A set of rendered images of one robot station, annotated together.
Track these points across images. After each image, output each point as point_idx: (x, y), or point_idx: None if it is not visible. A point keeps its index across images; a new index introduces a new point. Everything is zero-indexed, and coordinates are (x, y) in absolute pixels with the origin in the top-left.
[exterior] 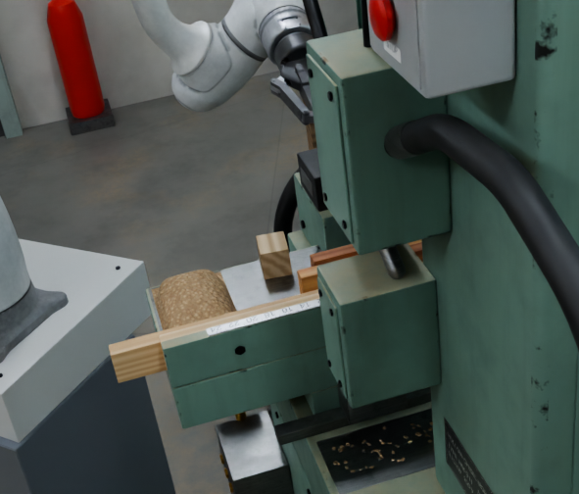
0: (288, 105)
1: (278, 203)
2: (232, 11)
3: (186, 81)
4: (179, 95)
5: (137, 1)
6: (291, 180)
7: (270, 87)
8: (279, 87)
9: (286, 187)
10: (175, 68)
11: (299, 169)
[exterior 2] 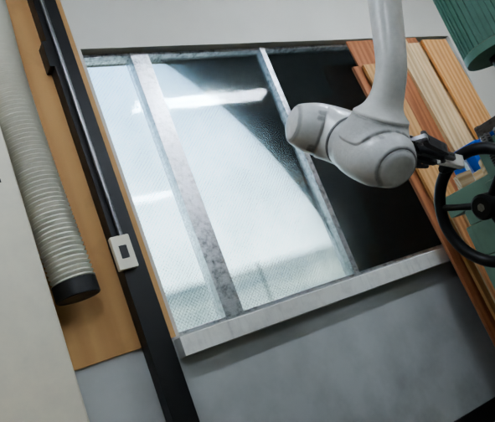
0: (436, 146)
1: None
2: (348, 112)
3: (409, 134)
4: (414, 147)
5: (404, 33)
6: None
7: (426, 136)
8: (428, 135)
9: None
10: (404, 118)
11: None
